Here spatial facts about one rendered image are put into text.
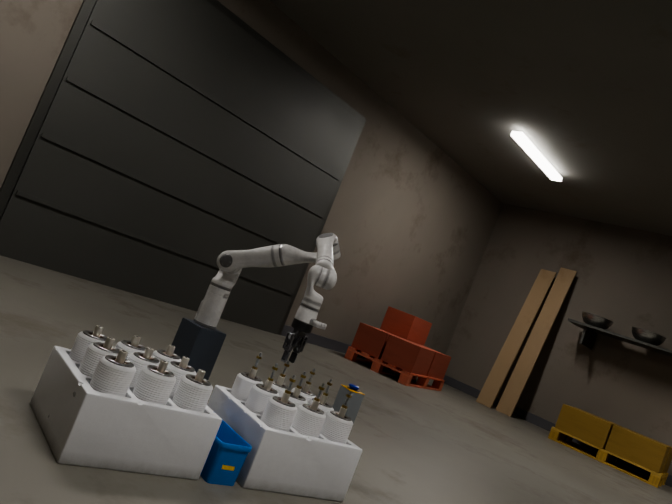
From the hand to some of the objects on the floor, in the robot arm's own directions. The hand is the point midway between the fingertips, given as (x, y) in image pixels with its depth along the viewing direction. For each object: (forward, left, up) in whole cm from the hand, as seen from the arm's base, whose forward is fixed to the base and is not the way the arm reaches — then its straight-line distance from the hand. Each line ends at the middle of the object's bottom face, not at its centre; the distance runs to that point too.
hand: (288, 358), depth 213 cm
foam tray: (+12, -3, -35) cm, 37 cm away
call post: (+11, +27, -35) cm, 46 cm away
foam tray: (0, -55, -35) cm, 65 cm away
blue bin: (+11, -30, -35) cm, 47 cm away
